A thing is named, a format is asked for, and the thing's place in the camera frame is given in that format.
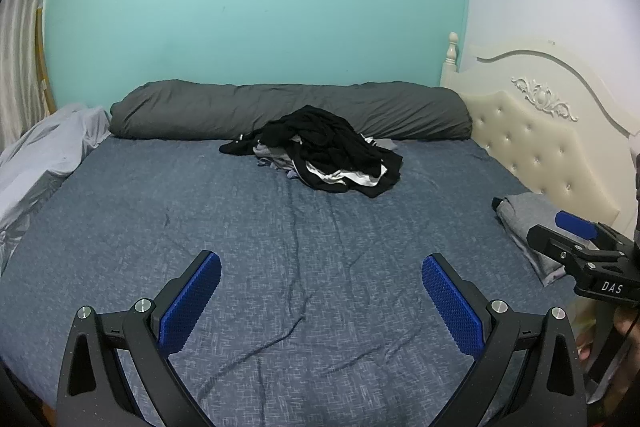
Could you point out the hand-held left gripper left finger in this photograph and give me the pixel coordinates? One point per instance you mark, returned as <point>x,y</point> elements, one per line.
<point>192,297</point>

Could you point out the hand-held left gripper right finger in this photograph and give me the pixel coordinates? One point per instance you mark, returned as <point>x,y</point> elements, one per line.
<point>450,302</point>

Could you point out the light grey blanket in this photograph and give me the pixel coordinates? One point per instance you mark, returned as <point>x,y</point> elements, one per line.
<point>45,147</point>

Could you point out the folded grey garment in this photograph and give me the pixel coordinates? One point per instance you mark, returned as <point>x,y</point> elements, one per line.
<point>525,222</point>

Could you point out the striped curtain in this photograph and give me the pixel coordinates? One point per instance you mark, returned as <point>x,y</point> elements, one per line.
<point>17,57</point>

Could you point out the white garment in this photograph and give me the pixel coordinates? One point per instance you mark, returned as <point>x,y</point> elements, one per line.
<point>350,177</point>

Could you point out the person's right hand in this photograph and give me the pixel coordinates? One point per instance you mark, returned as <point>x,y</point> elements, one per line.
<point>627,324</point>

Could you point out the black pants with white stripes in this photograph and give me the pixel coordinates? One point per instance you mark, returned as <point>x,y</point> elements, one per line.
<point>380,159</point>

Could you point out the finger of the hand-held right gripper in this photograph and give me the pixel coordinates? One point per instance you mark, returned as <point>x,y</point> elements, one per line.
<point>547,242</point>
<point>580,223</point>

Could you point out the dark grey rolled duvet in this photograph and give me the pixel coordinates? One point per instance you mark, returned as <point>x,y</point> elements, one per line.
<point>200,112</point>

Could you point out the wooden rail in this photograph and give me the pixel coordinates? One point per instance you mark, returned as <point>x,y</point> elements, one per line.
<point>45,67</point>

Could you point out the cream tufted headboard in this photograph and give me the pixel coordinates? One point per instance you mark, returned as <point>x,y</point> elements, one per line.
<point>545,142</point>

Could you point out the bed with blue sheet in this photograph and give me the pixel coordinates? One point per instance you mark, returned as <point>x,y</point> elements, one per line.
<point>280,257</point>

